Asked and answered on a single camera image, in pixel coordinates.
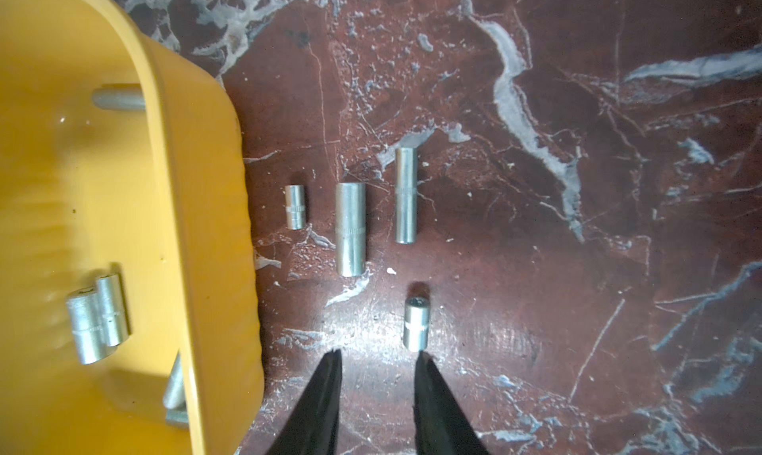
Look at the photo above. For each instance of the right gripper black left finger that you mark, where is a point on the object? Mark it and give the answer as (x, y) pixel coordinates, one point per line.
(313, 425)

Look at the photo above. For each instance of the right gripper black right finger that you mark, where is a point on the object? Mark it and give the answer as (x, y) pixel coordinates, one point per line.
(441, 425)

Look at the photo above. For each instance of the short steel socket front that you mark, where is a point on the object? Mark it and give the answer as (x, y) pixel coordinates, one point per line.
(417, 319)

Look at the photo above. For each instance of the short steel socket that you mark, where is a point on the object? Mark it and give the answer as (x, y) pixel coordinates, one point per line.
(417, 319)
(295, 206)

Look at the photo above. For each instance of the thin long steel socket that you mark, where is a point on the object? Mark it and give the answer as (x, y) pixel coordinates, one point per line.
(406, 196)

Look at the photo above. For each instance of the yellow plastic storage tray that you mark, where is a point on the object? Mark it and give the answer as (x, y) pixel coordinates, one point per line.
(118, 156)

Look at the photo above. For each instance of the steel socket in tray front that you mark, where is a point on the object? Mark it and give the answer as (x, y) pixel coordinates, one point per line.
(174, 398)

